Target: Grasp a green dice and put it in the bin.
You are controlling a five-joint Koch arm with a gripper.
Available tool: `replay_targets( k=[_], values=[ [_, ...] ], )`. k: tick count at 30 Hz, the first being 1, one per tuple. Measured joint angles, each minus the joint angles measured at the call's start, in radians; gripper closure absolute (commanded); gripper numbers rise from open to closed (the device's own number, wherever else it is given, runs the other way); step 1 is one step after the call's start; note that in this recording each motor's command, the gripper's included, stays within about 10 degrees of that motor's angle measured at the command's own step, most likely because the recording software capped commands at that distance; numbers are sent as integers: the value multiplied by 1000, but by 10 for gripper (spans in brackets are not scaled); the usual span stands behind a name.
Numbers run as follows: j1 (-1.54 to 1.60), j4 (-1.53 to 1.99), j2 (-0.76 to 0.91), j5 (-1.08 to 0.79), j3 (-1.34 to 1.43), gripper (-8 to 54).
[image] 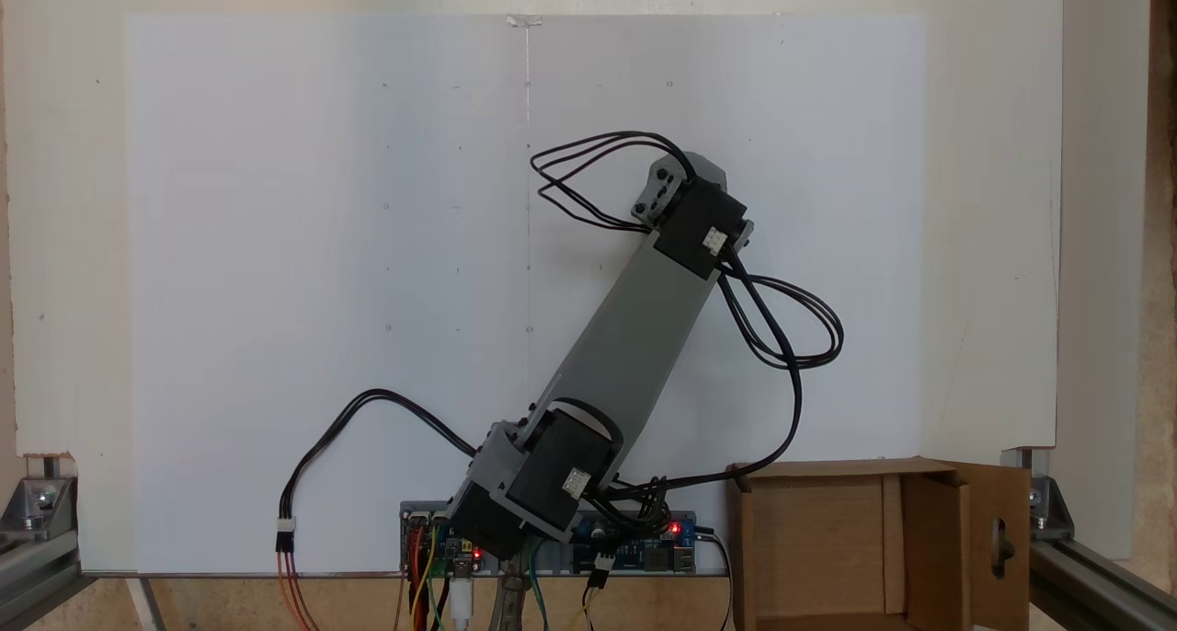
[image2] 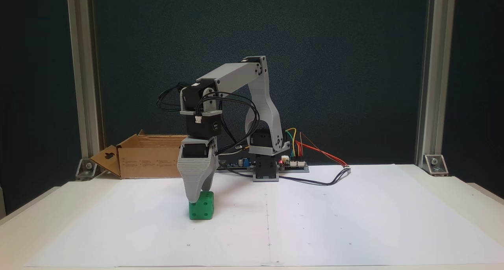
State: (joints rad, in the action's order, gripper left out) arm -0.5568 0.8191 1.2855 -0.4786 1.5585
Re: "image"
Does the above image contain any blue circuit board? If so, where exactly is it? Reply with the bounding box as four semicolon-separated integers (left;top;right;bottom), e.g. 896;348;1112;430
552;510;700;577

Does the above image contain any white paper sheet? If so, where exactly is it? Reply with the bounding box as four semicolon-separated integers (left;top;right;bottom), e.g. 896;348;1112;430
124;13;928;577

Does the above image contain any open cardboard box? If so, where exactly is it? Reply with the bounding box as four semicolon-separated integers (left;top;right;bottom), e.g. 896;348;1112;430
726;456;1033;631

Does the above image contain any metal table clamp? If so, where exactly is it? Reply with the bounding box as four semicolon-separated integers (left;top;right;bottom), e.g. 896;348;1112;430
492;567;536;631

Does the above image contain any black wrist cable bundle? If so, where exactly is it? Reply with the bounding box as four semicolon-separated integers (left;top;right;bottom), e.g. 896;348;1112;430
531;132;696;236

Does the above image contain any thin grey cable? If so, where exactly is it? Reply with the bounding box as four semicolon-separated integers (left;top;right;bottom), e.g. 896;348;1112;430
691;525;737;631

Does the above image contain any black cable with white connector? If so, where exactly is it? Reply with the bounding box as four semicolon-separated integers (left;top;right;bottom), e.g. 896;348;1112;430
276;389;481;554

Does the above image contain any green jumper wire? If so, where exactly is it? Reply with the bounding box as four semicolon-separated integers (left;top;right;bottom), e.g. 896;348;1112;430
528;537;551;631

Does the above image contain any circuit board with jumper wires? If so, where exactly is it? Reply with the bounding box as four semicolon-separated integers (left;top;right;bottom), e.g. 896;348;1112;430
400;502;484;579

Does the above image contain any metal corner bracket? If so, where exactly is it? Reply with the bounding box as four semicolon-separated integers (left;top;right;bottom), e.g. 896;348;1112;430
0;454;79;533
1000;447;1075;542

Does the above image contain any white USB plug cable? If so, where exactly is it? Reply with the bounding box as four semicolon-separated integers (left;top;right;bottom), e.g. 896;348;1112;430
449;557;476;631

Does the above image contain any yellow jumper wire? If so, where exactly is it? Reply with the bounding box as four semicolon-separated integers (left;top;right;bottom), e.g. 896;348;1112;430
409;525;439;631

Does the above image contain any aluminium frame post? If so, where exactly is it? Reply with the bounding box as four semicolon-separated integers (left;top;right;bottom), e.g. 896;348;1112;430
0;521;88;631
1028;534;1177;631

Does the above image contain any red and orange wire pair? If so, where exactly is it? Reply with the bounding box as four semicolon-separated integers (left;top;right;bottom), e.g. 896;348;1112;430
276;550;319;631

